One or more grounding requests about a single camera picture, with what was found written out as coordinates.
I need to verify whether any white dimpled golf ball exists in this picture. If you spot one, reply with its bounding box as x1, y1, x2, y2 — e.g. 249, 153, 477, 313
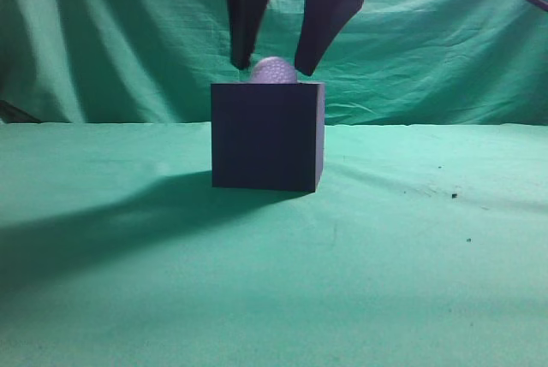
249, 56, 297, 84

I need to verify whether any dark blue cube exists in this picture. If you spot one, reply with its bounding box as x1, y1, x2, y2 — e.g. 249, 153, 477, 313
211, 83, 325, 193

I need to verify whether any green cloth backdrop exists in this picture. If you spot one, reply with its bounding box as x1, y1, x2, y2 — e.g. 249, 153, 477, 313
1, 0, 547, 125

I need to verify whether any green table cloth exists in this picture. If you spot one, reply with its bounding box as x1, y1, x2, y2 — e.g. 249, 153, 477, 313
1, 123, 547, 366

